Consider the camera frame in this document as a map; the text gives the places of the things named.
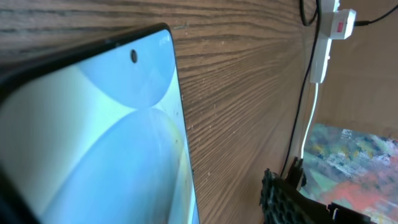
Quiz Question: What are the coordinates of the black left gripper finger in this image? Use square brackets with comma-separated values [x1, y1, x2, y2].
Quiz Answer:
[259, 169, 334, 224]

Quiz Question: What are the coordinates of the black USB charger cable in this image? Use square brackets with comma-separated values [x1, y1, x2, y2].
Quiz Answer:
[279, 0, 398, 178]

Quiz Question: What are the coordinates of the Samsung Galaxy smartphone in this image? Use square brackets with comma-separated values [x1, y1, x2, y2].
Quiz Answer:
[1, 23, 200, 223]

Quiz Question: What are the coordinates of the white charger plug adapter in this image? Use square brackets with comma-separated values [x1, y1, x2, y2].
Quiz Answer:
[330, 9, 356, 40]

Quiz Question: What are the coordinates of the colourful patterned floor mat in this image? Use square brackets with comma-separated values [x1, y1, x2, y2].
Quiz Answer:
[300, 124, 397, 223]

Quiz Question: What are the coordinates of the cardboard back panel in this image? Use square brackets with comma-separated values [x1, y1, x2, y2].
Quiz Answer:
[317, 0, 397, 139]

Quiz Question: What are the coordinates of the white power strip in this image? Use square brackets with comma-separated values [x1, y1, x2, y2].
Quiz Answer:
[310, 0, 340, 83]

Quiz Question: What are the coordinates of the white power strip cord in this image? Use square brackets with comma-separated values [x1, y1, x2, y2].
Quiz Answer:
[300, 82, 320, 160]

